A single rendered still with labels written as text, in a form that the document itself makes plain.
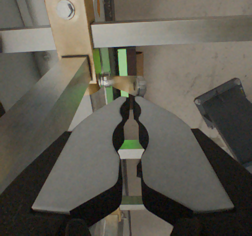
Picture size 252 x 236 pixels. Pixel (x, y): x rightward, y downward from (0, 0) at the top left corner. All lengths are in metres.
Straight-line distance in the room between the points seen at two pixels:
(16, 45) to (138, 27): 0.17
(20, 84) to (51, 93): 0.35
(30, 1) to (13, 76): 0.19
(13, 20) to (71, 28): 0.30
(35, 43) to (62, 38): 0.04
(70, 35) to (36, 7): 0.29
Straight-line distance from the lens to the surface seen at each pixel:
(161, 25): 0.26
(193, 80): 1.29
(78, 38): 0.26
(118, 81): 0.18
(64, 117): 0.17
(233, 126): 1.13
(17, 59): 0.52
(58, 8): 0.25
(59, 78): 0.20
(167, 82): 1.25
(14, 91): 0.49
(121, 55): 0.43
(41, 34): 0.29
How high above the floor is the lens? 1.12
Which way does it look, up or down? 57 degrees down
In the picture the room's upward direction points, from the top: 178 degrees counter-clockwise
